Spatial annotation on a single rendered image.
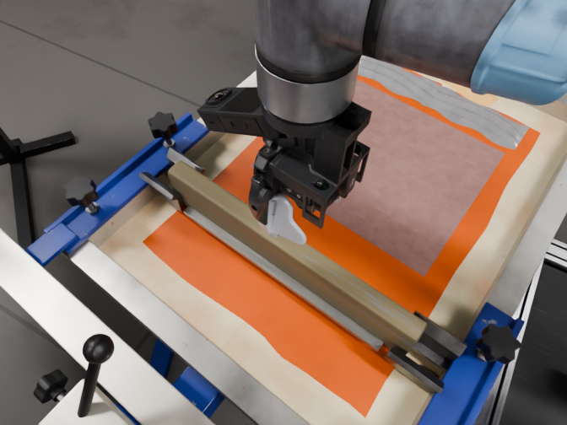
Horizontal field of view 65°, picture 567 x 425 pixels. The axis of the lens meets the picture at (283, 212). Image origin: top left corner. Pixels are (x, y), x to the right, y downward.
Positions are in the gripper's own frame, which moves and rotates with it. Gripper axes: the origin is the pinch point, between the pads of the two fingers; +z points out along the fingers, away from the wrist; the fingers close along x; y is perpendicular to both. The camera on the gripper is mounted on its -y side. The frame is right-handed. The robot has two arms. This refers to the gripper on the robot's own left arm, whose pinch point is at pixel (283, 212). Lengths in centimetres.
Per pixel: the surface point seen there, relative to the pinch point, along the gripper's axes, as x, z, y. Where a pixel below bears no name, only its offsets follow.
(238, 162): 11.6, 16.9, -18.9
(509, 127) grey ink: 48, 16, 15
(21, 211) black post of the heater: -12, 109, -125
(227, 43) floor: 122, 113, -133
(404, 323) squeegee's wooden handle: -0.2, 6.3, 18.2
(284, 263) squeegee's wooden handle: -1.5, 9.8, 1.4
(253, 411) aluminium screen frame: -18.0, 13.3, 9.5
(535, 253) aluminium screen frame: 23.5, 13.2, 28.2
